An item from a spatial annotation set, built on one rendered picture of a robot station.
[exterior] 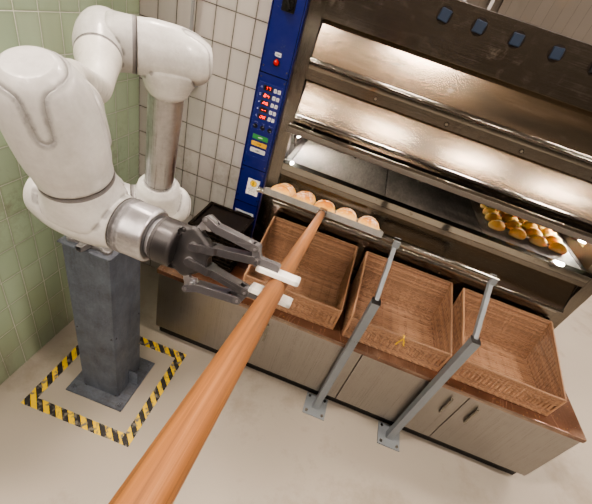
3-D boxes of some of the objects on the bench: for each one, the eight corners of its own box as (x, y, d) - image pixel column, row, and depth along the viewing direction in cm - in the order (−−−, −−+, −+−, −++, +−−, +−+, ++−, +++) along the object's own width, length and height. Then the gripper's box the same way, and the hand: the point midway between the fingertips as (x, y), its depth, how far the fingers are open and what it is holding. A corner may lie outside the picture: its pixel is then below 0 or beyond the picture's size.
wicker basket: (349, 281, 229) (365, 249, 213) (431, 312, 227) (454, 281, 211) (339, 336, 189) (358, 301, 173) (439, 374, 187) (467, 342, 171)
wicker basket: (263, 248, 232) (273, 213, 216) (344, 278, 230) (359, 245, 214) (237, 295, 192) (246, 257, 176) (333, 332, 191) (352, 296, 174)
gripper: (181, 188, 58) (315, 241, 56) (158, 274, 62) (282, 325, 61) (157, 191, 50) (311, 252, 49) (132, 288, 55) (273, 346, 53)
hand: (275, 284), depth 55 cm, fingers closed on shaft, 3 cm apart
